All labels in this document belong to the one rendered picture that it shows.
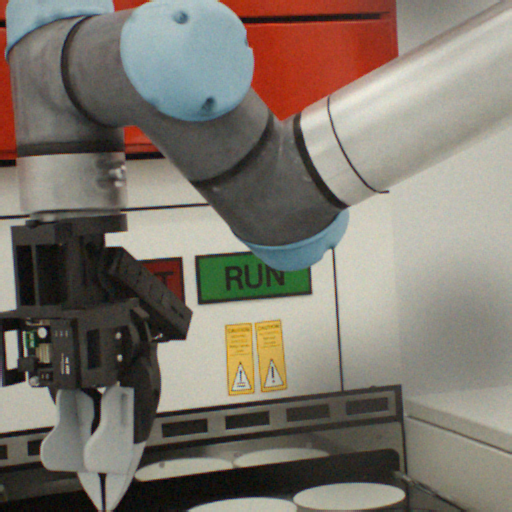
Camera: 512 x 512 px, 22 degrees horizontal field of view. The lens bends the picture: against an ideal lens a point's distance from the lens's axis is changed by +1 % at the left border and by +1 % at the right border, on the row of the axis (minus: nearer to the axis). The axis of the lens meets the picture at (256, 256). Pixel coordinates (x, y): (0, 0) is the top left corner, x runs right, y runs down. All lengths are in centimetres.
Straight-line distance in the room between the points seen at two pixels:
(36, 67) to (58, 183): 8
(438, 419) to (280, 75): 36
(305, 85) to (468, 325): 184
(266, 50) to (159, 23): 43
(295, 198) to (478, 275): 217
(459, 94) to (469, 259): 219
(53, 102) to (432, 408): 55
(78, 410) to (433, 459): 44
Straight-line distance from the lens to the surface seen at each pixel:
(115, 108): 87
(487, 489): 121
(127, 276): 95
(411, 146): 87
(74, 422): 98
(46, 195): 92
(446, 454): 128
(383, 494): 124
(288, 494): 125
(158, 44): 82
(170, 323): 100
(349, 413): 134
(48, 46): 91
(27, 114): 93
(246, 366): 130
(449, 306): 302
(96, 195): 92
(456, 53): 86
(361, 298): 133
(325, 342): 132
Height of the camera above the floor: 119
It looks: 3 degrees down
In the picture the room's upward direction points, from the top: 4 degrees counter-clockwise
